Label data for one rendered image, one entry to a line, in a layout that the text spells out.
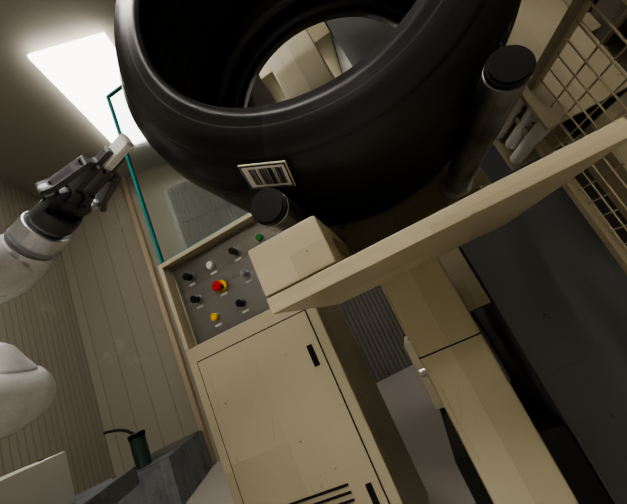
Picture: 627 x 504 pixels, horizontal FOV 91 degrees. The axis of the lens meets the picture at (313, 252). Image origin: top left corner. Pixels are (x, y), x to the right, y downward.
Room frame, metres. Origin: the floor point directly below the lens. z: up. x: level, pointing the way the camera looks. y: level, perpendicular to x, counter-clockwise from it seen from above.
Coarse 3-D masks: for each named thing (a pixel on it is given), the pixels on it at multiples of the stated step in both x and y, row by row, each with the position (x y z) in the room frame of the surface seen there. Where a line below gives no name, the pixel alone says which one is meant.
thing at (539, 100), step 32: (544, 0) 0.50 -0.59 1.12; (512, 32) 0.52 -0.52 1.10; (544, 32) 0.51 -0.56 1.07; (576, 32) 0.50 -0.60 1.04; (576, 64) 0.51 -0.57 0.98; (608, 64) 0.50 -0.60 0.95; (544, 96) 0.52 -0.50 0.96; (576, 96) 0.51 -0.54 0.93; (512, 128) 0.70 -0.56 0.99; (544, 128) 0.53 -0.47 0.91; (512, 160) 0.70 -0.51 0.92
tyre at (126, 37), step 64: (128, 0) 0.33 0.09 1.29; (192, 0) 0.46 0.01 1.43; (256, 0) 0.53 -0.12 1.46; (320, 0) 0.55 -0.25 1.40; (384, 0) 0.53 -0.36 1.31; (448, 0) 0.26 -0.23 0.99; (512, 0) 0.29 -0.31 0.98; (128, 64) 0.34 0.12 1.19; (192, 64) 0.52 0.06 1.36; (256, 64) 0.60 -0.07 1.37; (384, 64) 0.28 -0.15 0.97; (448, 64) 0.28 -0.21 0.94; (192, 128) 0.33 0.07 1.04; (256, 128) 0.31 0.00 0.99; (320, 128) 0.30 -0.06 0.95; (384, 128) 0.31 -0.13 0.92; (448, 128) 0.35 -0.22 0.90; (256, 192) 0.37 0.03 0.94; (320, 192) 0.37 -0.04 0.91; (384, 192) 0.43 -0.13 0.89
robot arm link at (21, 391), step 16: (0, 352) 0.68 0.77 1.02; (16, 352) 0.72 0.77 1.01; (0, 368) 0.66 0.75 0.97; (16, 368) 0.69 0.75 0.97; (32, 368) 0.74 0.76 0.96; (0, 384) 0.64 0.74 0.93; (16, 384) 0.68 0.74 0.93; (32, 384) 0.71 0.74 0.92; (48, 384) 0.76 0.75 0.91; (0, 400) 0.64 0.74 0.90; (16, 400) 0.67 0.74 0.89; (32, 400) 0.71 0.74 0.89; (48, 400) 0.76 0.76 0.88; (0, 416) 0.64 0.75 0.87; (16, 416) 0.68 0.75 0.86; (32, 416) 0.73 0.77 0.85; (0, 432) 0.66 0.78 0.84; (16, 432) 0.72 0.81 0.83
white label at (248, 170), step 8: (240, 168) 0.32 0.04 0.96; (248, 168) 0.32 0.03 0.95; (256, 168) 0.32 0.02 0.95; (264, 168) 0.32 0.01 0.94; (272, 168) 0.32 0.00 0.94; (280, 168) 0.32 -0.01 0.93; (288, 168) 0.32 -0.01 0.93; (248, 176) 0.33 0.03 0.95; (256, 176) 0.33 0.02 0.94; (264, 176) 0.33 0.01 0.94; (272, 176) 0.33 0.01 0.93; (280, 176) 0.33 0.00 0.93; (288, 176) 0.33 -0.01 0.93; (256, 184) 0.35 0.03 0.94; (264, 184) 0.35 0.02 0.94; (272, 184) 0.34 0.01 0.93; (280, 184) 0.34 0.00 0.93; (288, 184) 0.34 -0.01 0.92
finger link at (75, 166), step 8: (64, 168) 0.46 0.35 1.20; (72, 168) 0.46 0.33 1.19; (80, 168) 0.46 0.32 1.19; (88, 168) 0.47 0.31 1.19; (56, 176) 0.46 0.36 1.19; (64, 176) 0.46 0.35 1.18; (72, 176) 0.47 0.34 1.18; (56, 184) 0.46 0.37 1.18; (64, 184) 0.47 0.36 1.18; (40, 192) 0.46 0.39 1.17; (48, 192) 0.46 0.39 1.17
